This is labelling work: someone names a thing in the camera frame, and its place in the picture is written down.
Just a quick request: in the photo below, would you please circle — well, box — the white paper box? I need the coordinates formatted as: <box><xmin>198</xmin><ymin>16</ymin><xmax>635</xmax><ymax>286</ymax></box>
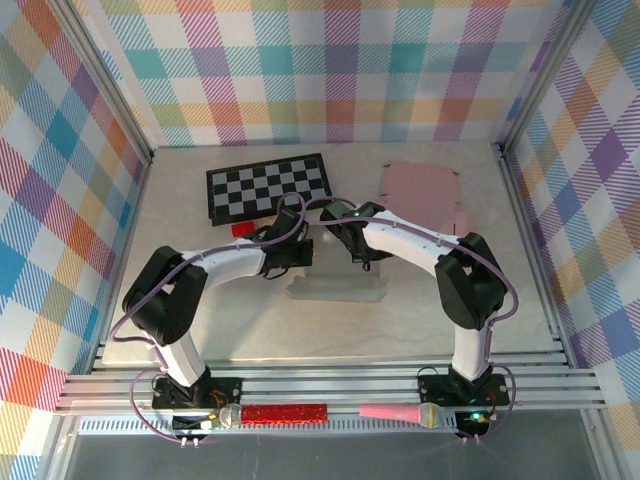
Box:
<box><xmin>283</xmin><ymin>230</ymin><xmax>390</xmax><ymax>305</ymax></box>

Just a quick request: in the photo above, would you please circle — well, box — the pink paper box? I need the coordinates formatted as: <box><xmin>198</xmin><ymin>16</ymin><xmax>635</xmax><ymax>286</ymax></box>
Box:
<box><xmin>378</xmin><ymin>160</ymin><xmax>480</xmax><ymax>237</ymax></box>

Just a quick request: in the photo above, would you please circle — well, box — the black and grey chessboard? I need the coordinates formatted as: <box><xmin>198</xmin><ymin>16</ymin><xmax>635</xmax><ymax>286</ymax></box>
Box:
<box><xmin>205</xmin><ymin>152</ymin><xmax>335</xmax><ymax>229</ymax></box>

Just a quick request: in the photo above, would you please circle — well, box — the red glitter toy microphone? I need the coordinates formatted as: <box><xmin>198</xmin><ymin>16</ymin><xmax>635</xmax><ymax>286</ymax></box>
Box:
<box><xmin>218</xmin><ymin>402</ymin><xmax>330</xmax><ymax>430</ymax></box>

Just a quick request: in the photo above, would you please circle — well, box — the pink toy microphone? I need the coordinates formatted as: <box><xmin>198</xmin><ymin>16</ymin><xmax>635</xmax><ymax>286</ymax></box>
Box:
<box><xmin>358</xmin><ymin>402</ymin><xmax>446</xmax><ymax>430</ymax></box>

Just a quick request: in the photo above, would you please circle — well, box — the black controller board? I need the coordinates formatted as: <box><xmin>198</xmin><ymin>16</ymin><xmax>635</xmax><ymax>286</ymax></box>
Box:
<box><xmin>455</xmin><ymin>409</ymin><xmax>490</xmax><ymax>435</ymax></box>
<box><xmin>171</xmin><ymin>412</ymin><xmax>220</xmax><ymax>434</ymax></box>

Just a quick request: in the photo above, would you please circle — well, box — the aluminium mounting rail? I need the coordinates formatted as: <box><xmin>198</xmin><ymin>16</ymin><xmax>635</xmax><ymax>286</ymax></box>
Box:
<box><xmin>54</xmin><ymin>355</ymin><xmax>609</xmax><ymax>417</ymax></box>

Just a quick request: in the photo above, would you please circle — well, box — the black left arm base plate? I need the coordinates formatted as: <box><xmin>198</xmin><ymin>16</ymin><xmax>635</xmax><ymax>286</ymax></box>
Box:
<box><xmin>151</xmin><ymin>375</ymin><xmax>244</xmax><ymax>412</ymax></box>

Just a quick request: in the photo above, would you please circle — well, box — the aluminium side rail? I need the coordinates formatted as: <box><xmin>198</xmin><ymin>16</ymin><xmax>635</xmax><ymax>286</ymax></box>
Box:
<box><xmin>87</xmin><ymin>149</ymin><xmax>156</xmax><ymax>374</ymax></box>
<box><xmin>492</xmin><ymin>142</ymin><xmax>579</xmax><ymax>372</ymax></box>

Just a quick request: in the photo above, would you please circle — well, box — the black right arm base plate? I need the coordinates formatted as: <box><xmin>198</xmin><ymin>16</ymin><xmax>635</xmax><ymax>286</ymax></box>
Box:
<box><xmin>417</xmin><ymin>372</ymin><xmax>511</xmax><ymax>407</ymax></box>

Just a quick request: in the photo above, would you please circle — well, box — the white slotted cable duct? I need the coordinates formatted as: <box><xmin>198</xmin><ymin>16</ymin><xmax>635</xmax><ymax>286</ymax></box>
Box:
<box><xmin>77</xmin><ymin>414</ymin><xmax>461</xmax><ymax>437</ymax></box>

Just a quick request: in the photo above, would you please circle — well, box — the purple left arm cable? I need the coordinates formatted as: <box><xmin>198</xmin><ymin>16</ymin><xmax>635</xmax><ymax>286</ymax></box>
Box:
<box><xmin>109</xmin><ymin>192</ymin><xmax>310</xmax><ymax>447</ymax></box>

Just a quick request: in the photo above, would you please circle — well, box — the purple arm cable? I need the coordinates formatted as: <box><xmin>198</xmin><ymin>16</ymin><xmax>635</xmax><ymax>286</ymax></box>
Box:
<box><xmin>305</xmin><ymin>198</ymin><xmax>520</xmax><ymax>446</ymax></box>
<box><xmin>109</xmin><ymin>192</ymin><xmax>310</xmax><ymax>447</ymax></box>

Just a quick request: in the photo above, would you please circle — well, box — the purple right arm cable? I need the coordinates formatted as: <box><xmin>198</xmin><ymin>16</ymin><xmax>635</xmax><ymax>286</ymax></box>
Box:
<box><xmin>305</xmin><ymin>198</ymin><xmax>520</xmax><ymax>446</ymax></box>

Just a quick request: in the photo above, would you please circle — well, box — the aluminium frame post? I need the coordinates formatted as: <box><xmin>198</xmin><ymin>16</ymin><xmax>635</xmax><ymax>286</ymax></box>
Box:
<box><xmin>49</xmin><ymin>0</ymin><xmax>156</xmax><ymax>164</ymax></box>
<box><xmin>494</xmin><ymin>0</ymin><xmax>601</xmax><ymax>156</ymax></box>

